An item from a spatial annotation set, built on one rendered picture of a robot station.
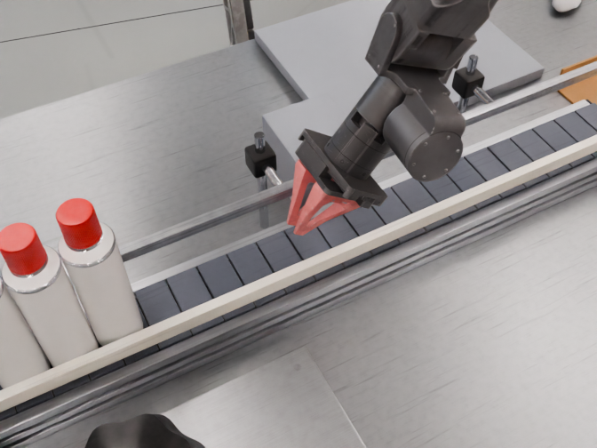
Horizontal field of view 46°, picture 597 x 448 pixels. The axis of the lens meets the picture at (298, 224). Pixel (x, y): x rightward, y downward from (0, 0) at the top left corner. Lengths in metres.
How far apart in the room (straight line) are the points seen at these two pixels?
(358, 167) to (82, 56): 2.00
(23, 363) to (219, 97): 0.54
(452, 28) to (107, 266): 0.38
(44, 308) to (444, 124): 0.40
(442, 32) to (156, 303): 0.42
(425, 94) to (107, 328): 0.39
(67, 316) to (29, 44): 2.12
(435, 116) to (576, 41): 0.67
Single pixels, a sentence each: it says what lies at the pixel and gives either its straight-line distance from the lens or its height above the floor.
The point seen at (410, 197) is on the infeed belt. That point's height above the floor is 0.88.
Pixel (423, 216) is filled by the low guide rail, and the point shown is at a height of 0.91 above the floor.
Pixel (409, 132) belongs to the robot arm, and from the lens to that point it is 0.67.
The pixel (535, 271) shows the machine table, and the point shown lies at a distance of 0.93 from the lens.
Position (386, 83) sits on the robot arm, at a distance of 0.72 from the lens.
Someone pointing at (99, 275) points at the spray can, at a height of 1.02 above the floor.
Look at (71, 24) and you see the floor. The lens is 2.82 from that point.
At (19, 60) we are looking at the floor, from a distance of 2.70.
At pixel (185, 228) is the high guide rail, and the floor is 0.96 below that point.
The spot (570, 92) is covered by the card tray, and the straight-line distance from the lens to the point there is 1.19.
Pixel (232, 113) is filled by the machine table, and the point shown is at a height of 0.83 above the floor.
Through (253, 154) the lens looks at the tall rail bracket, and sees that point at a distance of 0.82.
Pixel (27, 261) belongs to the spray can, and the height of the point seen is 1.07.
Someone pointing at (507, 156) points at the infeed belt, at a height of 0.88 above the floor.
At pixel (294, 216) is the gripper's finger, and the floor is 0.94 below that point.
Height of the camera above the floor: 1.55
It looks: 51 degrees down
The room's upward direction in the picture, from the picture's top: straight up
